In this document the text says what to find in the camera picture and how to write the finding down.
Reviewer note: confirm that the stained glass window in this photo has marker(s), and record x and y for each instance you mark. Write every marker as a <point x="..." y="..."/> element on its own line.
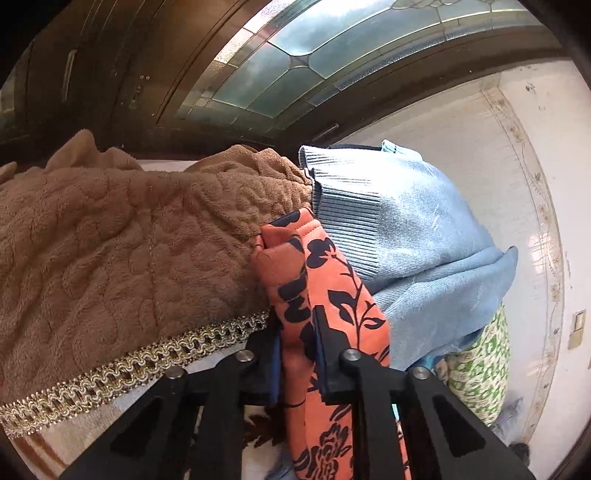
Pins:
<point x="292" y="56"/>

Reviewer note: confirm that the green checkered pillow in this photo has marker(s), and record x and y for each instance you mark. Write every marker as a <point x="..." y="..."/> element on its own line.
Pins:
<point x="479" y="376"/>

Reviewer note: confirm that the cream leaf-pattern blanket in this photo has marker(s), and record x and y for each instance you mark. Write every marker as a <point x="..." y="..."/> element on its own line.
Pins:
<point x="50" y="452"/>

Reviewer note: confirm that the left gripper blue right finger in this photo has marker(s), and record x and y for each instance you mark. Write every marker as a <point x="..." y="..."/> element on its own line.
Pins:
<point x="406" y="424"/>

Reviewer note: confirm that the beige wall switch pair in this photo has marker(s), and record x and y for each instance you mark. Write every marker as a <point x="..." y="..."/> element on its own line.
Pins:
<point x="577" y="330"/>

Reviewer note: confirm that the orange floral blouse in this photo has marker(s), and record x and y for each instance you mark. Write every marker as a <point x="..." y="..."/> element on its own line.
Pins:
<point x="344" y="407"/>

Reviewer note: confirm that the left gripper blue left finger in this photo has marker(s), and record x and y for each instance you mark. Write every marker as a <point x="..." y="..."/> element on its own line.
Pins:
<point x="188" y="425"/>

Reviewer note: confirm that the light blue sweater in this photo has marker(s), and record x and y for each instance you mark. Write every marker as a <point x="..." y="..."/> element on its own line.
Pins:
<point x="410" y="235"/>

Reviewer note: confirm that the brown plush blanket with trim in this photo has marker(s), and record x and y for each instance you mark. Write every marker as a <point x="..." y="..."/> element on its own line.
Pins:
<point x="111" y="273"/>

